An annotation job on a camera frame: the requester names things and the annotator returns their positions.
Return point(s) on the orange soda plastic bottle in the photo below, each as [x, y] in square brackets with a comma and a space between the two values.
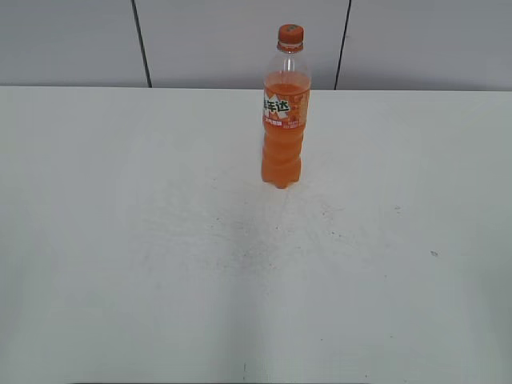
[284, 114]

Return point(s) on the orange bottle cap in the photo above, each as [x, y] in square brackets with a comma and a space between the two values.
[291, 34]

